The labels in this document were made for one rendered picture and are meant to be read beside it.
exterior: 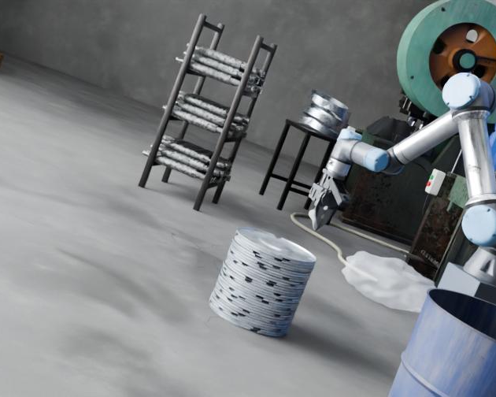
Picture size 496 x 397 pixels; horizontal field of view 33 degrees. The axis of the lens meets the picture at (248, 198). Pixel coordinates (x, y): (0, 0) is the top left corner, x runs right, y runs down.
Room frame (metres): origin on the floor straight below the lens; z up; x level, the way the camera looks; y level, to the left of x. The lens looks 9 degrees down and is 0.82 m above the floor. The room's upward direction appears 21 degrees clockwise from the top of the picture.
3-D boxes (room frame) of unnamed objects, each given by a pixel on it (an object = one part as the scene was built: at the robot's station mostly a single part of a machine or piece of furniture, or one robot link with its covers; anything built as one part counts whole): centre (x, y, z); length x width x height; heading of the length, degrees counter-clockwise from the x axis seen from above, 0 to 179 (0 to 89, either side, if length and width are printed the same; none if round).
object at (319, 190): (2.88, -0.25, 0.51); 0.09 x 0.08 x 0.12; 34
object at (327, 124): (5.56, -0.30, 0.40); 0.45 x 0.40 x 0.79; 23
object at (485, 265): (2.60, -0.79, 0.50); 0.15 x 0.15 x 0.10
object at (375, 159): (2.82, -0.34, 0.66); 0.11 x 0.11 x 0.08; 51
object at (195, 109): (4.49, 0.37, 0.47); 0.46 x 0.43 x 0.95; 81
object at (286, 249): (2.78, -0.15, 0.27); 0.29 x 0.29 x 0.01
